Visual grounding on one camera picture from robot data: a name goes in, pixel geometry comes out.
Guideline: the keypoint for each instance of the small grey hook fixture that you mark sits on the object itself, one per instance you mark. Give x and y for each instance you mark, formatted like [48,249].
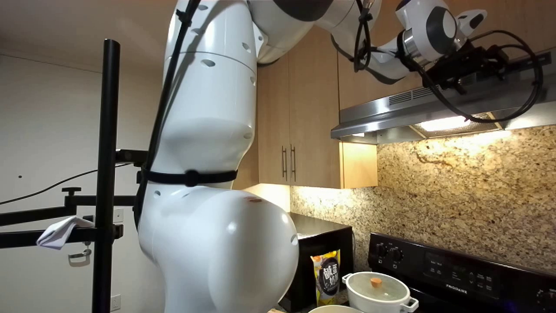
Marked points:
[78,258]

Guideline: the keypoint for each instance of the tall wooden wall cabinet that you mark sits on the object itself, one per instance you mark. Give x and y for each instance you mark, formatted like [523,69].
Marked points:
[306,105]

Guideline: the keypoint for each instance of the yellow and black snack bag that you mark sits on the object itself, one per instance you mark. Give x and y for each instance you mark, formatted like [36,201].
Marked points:
[328,279]

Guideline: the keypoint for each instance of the glowing hood light panel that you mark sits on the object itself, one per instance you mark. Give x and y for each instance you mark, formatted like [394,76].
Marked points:
[445,122]

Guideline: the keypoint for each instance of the short wooden wall cabinet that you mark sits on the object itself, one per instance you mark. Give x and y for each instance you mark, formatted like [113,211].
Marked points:
[352,89]

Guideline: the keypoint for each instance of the black microwave oven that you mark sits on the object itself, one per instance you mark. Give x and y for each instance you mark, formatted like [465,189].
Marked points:
[309,232]

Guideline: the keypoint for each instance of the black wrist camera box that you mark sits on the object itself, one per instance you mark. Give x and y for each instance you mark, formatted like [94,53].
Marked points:
[448,81]

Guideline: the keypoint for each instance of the black stove control panel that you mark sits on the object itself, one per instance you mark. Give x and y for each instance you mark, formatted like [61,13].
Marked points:
[462,279]

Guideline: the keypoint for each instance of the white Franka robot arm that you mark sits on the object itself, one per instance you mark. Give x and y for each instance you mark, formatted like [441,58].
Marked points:
[208,116]

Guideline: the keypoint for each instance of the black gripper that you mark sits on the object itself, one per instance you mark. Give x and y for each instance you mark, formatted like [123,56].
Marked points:
[469,65]

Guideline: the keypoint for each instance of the stainless steel range hood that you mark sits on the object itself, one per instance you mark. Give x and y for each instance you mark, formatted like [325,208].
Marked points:
[392,110]

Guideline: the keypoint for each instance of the white pot with glass lid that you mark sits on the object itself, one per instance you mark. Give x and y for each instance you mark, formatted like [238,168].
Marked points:
[375,293]

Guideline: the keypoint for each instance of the white crumpled paper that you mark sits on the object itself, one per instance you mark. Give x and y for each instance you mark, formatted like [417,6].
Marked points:
[57,232]

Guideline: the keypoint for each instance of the black metal stand frame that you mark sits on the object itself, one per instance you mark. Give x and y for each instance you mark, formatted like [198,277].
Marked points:
[106,145]

